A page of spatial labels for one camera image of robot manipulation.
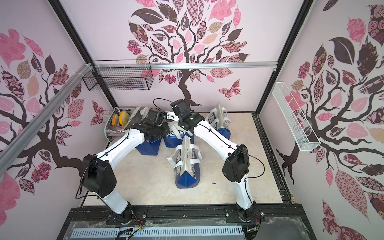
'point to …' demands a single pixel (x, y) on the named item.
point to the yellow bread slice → (123, 118)
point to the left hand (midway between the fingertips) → (168, 133)
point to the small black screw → (213, 183)
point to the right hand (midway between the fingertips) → (185, 108)
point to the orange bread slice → (115, 119)
